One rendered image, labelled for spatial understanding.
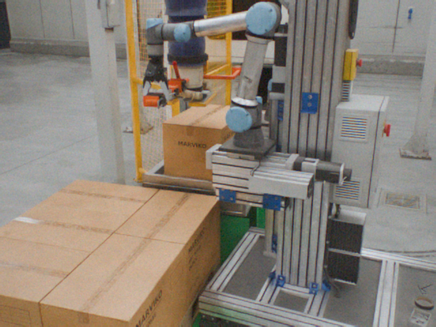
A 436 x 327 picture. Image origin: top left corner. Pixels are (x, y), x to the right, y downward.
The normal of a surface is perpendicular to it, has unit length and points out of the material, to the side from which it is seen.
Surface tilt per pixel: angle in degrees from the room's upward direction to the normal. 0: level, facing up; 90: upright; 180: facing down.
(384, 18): 90
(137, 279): 0
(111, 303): 0
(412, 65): 90
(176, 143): 90
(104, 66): 89
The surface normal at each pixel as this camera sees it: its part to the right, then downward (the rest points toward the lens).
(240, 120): -0.35, 0.44
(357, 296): 0.00, -0.94
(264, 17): -0.29, 0.20
